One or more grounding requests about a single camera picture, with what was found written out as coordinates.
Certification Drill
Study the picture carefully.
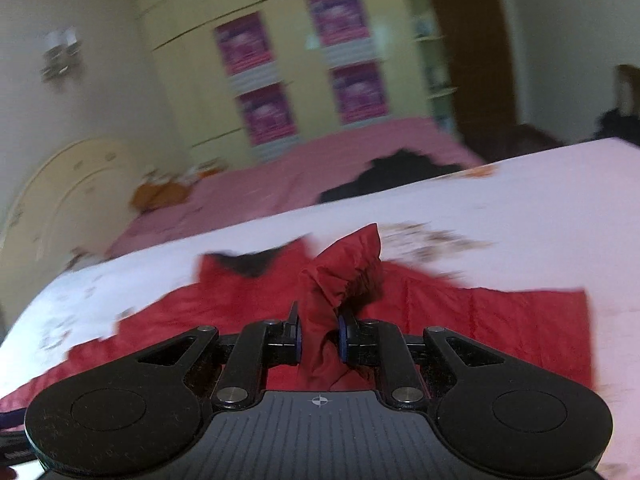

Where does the red puffer jacket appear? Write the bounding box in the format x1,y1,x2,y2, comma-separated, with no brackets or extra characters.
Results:
1,224,593,411

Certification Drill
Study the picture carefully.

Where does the pink bed sheet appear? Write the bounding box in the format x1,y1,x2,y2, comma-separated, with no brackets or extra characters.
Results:
106,117,484,258

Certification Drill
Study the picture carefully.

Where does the black garment on bed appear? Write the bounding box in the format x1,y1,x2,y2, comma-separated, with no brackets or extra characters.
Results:
317,148,463,204

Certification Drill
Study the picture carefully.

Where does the orange patterned pillow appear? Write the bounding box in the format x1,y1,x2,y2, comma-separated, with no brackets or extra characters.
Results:
130,180,191,212

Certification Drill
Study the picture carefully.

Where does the lower left purple poster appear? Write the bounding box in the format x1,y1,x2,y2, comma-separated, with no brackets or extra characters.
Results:
236,84,297,146

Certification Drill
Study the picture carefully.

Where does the purple poster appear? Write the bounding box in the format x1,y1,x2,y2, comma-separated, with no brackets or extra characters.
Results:
214,12,273,76
236,84,297,146
331,62,390,125
307,0,370,48

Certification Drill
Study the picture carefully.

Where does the white floral bed quilt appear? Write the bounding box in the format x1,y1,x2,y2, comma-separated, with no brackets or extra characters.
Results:
1,139,639,479

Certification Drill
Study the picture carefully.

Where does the cream headboard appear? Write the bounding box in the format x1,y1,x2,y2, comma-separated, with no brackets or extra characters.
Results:
1,138,142,324

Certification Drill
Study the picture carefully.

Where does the lower right purple poster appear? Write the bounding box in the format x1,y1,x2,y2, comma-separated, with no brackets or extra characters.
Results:
331,62,390,125

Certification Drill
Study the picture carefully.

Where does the cream wardrobe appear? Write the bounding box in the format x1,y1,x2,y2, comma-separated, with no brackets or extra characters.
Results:
134,0,454,168

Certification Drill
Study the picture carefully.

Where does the upper left purple poster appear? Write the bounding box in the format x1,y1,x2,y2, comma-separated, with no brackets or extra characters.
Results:
214,12,273,76

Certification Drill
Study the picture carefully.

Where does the upper right purple poster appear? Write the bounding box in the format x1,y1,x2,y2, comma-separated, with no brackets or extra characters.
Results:
307,0,370,48

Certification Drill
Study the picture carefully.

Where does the brown wooden door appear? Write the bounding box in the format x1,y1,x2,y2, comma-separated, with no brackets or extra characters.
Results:
432,0,516,145

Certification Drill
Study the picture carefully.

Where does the silver wall lamp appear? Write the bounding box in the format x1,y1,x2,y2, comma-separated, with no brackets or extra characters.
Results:
40,27,84,82

